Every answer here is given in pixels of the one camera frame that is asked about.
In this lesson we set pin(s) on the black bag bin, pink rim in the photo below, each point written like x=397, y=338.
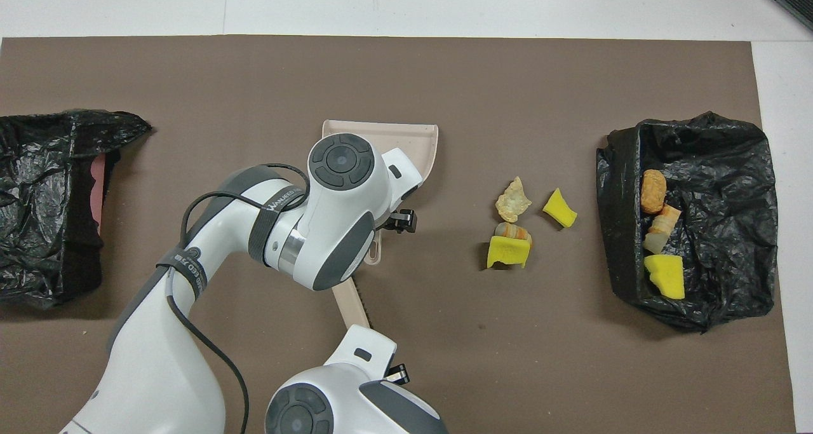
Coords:
x=44, y=199

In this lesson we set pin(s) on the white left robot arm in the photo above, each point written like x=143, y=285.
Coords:
x=159, y=358

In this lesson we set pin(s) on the brown bread nugget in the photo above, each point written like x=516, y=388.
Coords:
x=653, y=191

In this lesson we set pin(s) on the striped croissant piece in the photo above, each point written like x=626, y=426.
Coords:
x=662, y=227

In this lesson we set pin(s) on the beige plastic dustpan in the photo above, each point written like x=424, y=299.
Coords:
x=419, y=142

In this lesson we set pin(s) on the black bag lined bin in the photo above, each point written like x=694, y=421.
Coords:
x=730, y=199

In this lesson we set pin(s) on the brown table mat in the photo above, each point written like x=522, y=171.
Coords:
x=508, y=370

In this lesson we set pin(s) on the orange striped bread roll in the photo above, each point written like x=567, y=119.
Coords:
x=513, y=231

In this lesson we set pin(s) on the small yellow sponge wedge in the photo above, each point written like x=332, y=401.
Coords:
x=560, y=209

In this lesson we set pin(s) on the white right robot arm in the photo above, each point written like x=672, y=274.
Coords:
x=330, y=396

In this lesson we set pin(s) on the pale pastry piece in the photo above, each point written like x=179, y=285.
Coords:
x=512, y=200

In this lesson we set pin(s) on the wavy yellow sponge piece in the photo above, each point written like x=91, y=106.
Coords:
x=665, y=276

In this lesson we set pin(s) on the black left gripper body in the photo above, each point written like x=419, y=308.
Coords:
x=384, y=223

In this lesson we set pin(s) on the beige hand brush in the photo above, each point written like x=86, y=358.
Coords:
x=349, y=300

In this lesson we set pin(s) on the square yellow sponge piece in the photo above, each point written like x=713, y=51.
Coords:
x=507, y=251

